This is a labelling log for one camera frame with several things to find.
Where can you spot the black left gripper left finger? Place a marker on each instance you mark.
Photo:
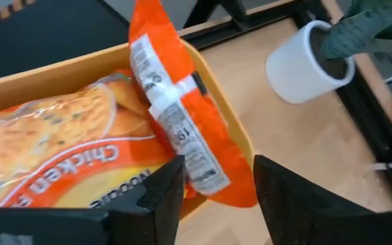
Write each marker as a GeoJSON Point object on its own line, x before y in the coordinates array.
{"type": "Point", "coordinates": [158, 211]}

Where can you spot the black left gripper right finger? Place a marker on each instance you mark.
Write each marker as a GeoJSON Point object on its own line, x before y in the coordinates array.
{"type": "Point", "coordinates": [301, 217]}

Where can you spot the orange Maruchan chicken pack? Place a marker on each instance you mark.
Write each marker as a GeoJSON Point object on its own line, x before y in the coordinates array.
{"type": "Point", "coordinates": [63, 136]}
{"type": "Point", "coordinates": [172, 61]}

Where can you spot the snake plant in white pot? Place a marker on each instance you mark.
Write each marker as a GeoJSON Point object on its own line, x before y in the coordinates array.
{"type": "Point", "coordinates": [294, 71]}

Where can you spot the yellow plastic bin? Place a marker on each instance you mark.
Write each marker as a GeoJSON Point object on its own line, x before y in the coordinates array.
{"type": "Point", "coordinates": [39, 80]}

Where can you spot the black hazard-striped floor mat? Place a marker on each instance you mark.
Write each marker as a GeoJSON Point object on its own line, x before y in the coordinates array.
{"type": "Point", "coordinates": [46, 41]}

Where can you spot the black aluminium table frame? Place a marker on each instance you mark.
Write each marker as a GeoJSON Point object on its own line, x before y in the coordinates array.
{"type": "Point", "coordinates": [223, 32]}

